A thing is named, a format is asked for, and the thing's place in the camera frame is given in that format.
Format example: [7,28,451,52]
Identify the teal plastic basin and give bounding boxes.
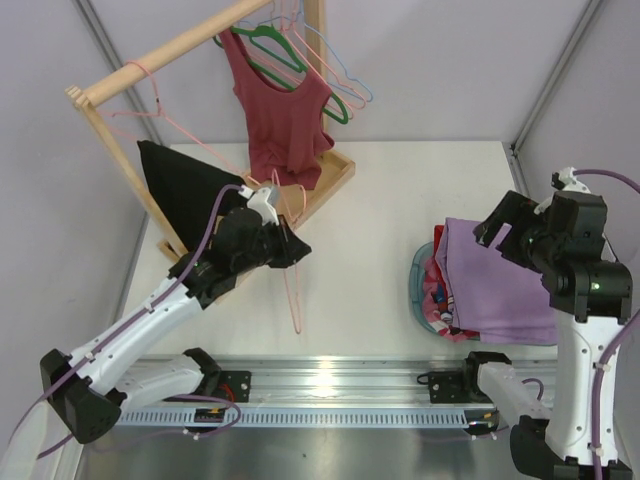
[408,242,555,346]

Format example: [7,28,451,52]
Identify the black garment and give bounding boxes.
[137,140,244,251]

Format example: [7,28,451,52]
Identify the maroon tank top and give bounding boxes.
[219,29,334,190]

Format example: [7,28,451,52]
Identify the aluminium rail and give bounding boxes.
[129,354,561,414]

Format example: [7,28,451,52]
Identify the colourful clothes in basin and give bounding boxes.
[421,257,479,343]

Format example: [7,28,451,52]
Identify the purple trousers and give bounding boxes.
[436,217,557,344]

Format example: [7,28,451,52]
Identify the red folded cloth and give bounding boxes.
[433,225,480,342]

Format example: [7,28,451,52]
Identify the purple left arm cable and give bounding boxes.
[0,183,246,461]

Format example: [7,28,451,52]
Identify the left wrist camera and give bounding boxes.
[238,185,280,227]

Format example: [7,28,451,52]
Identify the white slotted cable duct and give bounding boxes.
[118,407,499,429]

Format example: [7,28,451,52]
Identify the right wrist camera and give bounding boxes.
[551,167,591,200]

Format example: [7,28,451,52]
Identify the pink wire hanger with black garment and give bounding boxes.
[98,60,259,185]

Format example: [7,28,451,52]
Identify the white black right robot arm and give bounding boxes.
[463,191,636,479]

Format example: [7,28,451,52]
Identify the blue wire hanger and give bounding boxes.
[239,0,375,104]

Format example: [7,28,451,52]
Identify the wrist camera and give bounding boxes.
[551,167,591,200]
[238,185,280,227]

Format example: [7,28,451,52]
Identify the pink wire hanger with trousers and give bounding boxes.
[270,168,309,335]

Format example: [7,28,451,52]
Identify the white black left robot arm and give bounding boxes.
[40,207,312,444]

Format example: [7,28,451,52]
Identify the empty pink wire hanger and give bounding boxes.
[239,0,369,121]

